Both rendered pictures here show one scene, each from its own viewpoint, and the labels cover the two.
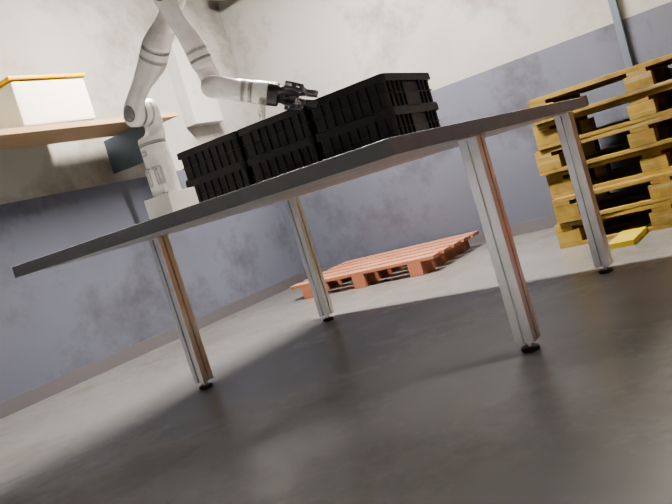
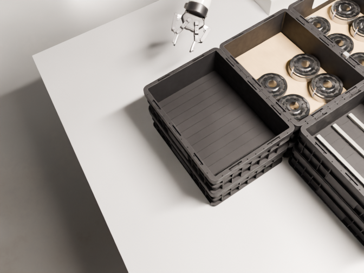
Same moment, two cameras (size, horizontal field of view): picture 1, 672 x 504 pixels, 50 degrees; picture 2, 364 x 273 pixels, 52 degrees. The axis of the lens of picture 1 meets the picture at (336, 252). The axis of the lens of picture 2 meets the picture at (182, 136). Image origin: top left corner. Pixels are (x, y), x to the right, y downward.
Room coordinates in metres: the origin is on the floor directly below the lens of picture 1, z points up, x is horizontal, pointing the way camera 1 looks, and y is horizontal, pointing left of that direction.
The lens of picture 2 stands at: (2.72, -0.85, 1.88)
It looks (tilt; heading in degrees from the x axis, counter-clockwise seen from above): 61 degrees down; 123
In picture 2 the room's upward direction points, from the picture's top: 9 degrees counter-clockwise
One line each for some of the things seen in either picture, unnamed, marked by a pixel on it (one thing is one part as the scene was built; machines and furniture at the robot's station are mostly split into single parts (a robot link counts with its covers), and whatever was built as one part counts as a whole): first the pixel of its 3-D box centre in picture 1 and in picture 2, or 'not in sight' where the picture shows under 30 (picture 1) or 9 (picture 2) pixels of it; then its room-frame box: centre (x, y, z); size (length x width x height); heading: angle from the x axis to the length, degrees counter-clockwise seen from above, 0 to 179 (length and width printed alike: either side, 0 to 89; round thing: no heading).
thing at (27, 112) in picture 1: (37, 109); not in sight; (4.03, 1.35, 1.54); 0.48 x 0.40 x 0.27; 144
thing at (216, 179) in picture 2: (370, 90); (215, 109); (2.47, -0.27, 0.92); 0.40 x 0.30 x 0.02; 148
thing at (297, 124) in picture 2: (299, 117); (290, 63); (2.63, -0.02, 0.92); 0.40 x 0.30 x 0.02; 148
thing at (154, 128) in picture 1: (146, 123); not in sight; (2.44, 0.48, 1.02); 0.09 x 0.09 x 0.17; 53
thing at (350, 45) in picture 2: not in sight; (338, 44); (2.75, 0.18, 0.86); 0.10 x 0.10 x 0.01
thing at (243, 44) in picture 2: (304, 131); (287, 73); (2.63, -0.02, 0.87); 0.40 x 0.30 x 0.11; 148
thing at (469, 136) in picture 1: (343, 265); (282, 149); (2.70, -0.01, 0.35); 1.60 x 1.60 x 0.70; 54
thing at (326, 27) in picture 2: not in sight; (316, 25); (2.66, 0.24, 0.86); 0.10 x 0.10 x 0.01
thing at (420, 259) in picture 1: (385, 266); not in sight; (4.83, -0.30, 0.05); 1.14 x 0.79 x 0.10; 57
